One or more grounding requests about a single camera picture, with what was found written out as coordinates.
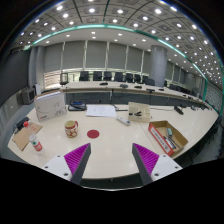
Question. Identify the clear red-capped water bottle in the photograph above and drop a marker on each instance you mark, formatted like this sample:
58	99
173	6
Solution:
36	144

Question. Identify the black desk phone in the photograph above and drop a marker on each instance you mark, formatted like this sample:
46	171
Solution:
77	106

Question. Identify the brown paper envelope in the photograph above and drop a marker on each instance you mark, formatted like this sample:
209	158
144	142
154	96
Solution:
24	136

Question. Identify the red and cream mug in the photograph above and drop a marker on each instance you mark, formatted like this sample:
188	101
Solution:
71	129

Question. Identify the white paper sheet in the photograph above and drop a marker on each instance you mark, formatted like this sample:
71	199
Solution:
101	110

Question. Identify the long curved conference desk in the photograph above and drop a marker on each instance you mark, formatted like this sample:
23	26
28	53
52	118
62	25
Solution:
96	86

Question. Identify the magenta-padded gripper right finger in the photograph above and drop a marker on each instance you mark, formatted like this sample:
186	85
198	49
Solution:
165	165

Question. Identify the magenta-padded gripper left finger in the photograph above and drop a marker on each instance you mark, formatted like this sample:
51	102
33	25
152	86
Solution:
58	166

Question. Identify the small beige open box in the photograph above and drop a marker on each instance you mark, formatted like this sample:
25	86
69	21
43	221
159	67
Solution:
140	107

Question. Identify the open red-sided cardboard box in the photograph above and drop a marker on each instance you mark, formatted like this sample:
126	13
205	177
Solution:
159	135

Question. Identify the black electronic device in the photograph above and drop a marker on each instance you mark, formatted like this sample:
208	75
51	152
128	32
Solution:
20	124

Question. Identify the grey CRT monitor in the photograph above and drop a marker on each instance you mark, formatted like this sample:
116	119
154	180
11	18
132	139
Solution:
28	96

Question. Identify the black stapler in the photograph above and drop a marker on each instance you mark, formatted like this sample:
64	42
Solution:
137	114

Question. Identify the group of ceiling lights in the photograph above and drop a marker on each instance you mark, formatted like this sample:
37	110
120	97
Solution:
91	10

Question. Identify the flat round red coaster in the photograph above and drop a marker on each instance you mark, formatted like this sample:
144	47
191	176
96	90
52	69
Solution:
93	134

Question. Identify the white paper ream box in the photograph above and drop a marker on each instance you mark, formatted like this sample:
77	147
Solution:
50	106

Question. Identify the black desk microphone unit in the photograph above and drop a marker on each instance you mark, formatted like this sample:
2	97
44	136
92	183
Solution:
178	110

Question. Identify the row of black office chairs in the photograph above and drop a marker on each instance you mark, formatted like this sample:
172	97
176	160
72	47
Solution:
97	76

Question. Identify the white remote control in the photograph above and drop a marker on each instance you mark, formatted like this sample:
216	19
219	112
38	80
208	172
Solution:
123	120

